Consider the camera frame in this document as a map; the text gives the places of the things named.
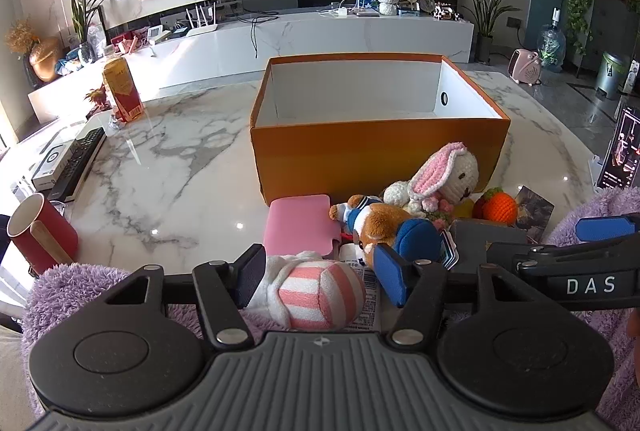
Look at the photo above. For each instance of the copper vase dried flowers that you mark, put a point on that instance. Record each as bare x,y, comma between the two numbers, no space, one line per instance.
45,61

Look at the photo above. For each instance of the pink wallet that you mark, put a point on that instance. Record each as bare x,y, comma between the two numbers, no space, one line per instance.
300,226

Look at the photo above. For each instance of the white router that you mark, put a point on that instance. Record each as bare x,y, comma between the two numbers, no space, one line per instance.
202,29

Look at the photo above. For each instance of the potted long-leaf plant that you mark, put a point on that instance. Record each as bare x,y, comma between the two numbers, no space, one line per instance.
484,48

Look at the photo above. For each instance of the white marble tv console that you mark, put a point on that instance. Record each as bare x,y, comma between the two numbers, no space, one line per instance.
310,46

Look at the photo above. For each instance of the white pink crochet bunny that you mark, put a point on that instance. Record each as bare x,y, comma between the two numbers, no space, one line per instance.
455,176

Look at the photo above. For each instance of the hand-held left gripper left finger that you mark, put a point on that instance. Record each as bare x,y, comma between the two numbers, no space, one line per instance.
250,273

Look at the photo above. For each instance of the blue water bottle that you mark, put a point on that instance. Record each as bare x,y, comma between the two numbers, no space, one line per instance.
551,46

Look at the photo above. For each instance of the white thermometer display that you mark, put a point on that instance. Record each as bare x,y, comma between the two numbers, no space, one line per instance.
159,33

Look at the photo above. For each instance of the white paper packet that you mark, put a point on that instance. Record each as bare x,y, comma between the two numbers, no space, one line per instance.
372,306

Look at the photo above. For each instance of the decorative plate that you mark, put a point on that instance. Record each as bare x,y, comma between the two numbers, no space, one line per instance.
428,2

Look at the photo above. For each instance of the white panda plush striped bottom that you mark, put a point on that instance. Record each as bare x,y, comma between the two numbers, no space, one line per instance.
320,296

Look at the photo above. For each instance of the orange crochet carrot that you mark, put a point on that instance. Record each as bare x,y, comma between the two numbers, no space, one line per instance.
500,208

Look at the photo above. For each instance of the pink heater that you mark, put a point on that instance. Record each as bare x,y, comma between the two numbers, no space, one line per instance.
522,66

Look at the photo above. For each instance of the black remote control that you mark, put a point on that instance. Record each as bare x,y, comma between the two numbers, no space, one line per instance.
80,161

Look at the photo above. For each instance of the corgi plush blue sailor outfit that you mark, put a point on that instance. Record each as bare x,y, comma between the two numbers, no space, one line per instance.
380,223

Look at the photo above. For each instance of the tall white product box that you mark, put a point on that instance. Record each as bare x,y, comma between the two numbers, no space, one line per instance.
632,76

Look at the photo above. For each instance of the printed paper tag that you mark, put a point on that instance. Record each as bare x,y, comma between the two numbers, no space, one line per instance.
448,251

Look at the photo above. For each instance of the white phone stand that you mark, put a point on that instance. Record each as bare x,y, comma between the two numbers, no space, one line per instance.
597,171

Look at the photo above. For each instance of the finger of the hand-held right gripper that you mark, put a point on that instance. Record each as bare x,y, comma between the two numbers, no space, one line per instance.
605,228
560,256

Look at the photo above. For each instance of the grey trash bin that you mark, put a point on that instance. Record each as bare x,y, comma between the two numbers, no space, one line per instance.
611,76

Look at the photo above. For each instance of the yellow red carton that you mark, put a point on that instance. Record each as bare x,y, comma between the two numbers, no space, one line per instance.
122,91

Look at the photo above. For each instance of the grey box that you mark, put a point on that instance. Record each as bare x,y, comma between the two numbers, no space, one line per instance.
480,231

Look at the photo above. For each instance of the purple fluffy cloth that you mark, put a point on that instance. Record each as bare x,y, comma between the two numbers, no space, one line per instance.
590,351

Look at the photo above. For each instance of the orange cardboard box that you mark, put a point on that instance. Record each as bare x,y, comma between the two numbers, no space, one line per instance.
350,161

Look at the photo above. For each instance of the grey blue cabinet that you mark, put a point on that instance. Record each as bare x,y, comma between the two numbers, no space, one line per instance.
617,26

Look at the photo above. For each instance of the cow figurines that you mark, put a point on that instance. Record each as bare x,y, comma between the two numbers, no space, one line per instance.
445,13

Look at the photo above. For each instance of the white power adapter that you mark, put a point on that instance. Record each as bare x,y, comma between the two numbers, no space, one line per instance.
343,12

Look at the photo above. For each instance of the green plant glass vase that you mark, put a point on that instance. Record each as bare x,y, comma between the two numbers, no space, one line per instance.
86,51

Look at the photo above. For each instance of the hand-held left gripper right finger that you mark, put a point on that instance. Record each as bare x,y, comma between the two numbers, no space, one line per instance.
392,276

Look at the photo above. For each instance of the small red plant figure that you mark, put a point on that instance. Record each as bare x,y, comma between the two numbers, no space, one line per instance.
97,98

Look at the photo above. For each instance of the white flat box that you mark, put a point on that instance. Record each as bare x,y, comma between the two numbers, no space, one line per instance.
50,166

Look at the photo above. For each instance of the dark photo card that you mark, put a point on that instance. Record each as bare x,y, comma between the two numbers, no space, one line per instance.
535,211

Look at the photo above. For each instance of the smartphone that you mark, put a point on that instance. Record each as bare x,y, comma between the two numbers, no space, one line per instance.
622,151

